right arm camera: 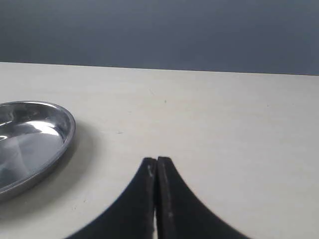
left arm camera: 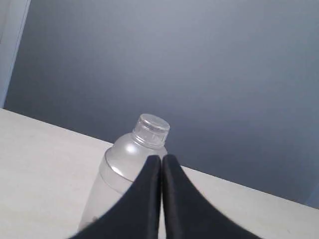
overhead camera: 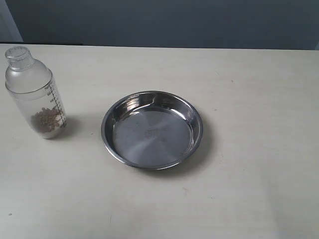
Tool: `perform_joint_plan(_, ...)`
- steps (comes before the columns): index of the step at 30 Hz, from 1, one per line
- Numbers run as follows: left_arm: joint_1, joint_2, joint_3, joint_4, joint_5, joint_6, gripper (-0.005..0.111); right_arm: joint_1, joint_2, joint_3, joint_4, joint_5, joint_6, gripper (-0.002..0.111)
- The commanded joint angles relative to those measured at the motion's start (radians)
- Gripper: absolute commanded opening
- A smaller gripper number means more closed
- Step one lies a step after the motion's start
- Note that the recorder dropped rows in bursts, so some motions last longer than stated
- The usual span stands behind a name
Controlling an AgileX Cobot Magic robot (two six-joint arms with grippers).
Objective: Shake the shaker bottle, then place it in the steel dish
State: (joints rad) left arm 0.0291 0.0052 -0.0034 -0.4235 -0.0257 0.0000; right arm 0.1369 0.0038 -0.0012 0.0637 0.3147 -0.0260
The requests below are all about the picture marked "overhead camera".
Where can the clear plastic shaker bottle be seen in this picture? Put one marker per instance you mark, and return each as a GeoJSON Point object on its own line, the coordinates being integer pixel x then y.
{"type": "Point", "coordinates": [32, 86]}

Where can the round stainless steel tray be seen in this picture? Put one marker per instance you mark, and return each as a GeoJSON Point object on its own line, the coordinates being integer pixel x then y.
{"type": "Point", "coordinates": [152, 130]}

